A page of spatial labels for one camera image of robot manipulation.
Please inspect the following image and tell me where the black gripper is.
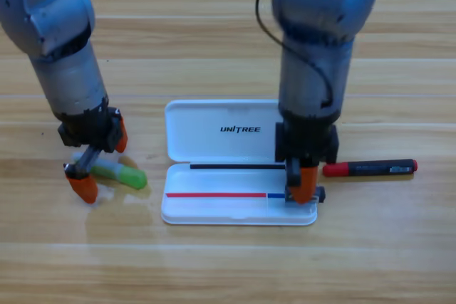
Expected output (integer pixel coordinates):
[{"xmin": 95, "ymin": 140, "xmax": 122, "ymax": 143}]
[
  {"xmin": 58, "ymin": 96, "xmax": 129, "ymax": 205},
  {"xmin": 274, "ymin": 110, "xmax": 339, "ymax": 205}
]

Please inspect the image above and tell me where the black and blue eraser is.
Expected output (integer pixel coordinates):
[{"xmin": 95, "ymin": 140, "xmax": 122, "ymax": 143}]
[{"xmin": 284, "ymin": 185, "xmax": 327, "ymax": 208}]

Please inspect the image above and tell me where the red and black marker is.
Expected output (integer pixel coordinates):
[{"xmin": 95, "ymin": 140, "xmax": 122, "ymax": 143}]
[{"xmin": 322, "ymin": 158, "xmax": 418, "ymax": 177}]

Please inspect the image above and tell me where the white Unitree pencil case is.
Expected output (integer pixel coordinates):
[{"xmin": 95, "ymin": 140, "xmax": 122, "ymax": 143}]
[{"xmin": 160, "ymin": 99, "xmax": 318, "ymax": 226}]

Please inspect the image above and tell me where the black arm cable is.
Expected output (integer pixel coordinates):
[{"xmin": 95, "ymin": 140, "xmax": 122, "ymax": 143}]
[{"xmin": 255, "ymin": 0, "xmax": 336, "ymax": 109}]

